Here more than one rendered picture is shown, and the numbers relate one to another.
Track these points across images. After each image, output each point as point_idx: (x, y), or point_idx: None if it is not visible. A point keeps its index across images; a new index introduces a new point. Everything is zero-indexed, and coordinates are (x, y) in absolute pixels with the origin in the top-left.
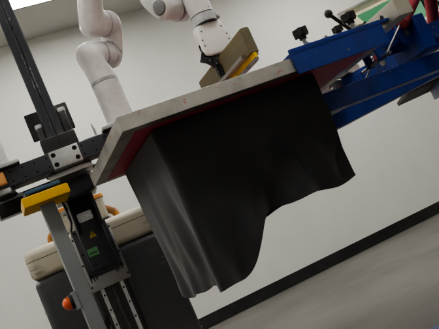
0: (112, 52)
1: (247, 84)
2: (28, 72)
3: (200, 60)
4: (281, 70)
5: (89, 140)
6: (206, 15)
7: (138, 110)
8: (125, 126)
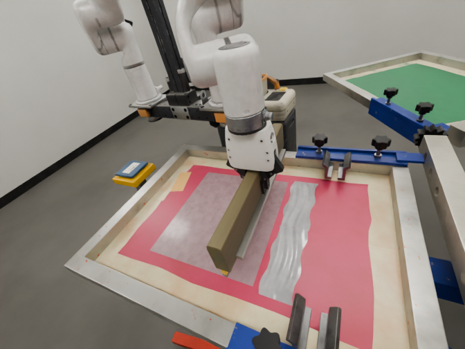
0: (223, 21)
1: (169, 321)
2: (154, 25)
3: (226, 164)
4: (212, 343)
5: (195, 109)
6: (236, 126)
7: (76, 272)
8: (73, 272)
